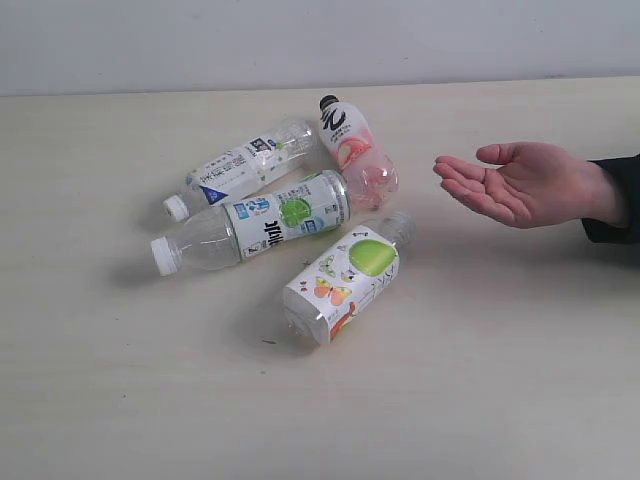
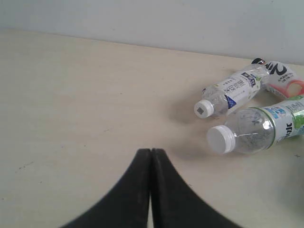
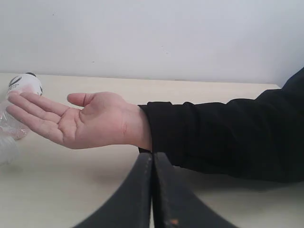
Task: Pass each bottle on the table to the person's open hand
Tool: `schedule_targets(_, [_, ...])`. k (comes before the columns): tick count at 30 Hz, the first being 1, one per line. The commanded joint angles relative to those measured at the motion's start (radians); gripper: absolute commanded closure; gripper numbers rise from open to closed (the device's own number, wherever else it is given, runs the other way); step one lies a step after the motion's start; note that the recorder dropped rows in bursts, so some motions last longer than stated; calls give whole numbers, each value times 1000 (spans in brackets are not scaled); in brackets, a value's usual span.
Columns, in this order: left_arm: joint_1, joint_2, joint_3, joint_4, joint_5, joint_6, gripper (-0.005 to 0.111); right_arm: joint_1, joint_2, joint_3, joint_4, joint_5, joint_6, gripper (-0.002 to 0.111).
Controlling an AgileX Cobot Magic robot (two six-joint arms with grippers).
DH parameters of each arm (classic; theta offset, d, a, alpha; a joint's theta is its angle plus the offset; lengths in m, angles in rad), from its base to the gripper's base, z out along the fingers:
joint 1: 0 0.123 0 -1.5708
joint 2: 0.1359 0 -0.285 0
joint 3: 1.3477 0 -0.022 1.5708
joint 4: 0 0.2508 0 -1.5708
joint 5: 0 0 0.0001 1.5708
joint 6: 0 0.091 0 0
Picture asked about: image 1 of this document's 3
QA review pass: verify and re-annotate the person's open bare hand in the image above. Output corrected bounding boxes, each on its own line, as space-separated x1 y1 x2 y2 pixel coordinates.
434 142 598 229

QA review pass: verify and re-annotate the clear bottle lime green label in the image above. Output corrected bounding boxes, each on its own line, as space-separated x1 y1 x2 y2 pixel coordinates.
150 170 350 276

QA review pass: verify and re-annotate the clear bottle blue white label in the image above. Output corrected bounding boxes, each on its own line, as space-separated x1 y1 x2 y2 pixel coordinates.
162 118 317 222

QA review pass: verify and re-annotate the black sleeved forearm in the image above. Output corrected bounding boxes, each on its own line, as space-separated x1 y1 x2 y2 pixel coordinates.
581 155 639 244

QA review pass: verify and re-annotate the pink peach drink bottle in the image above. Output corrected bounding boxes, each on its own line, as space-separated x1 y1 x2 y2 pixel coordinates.
319 95 398 211

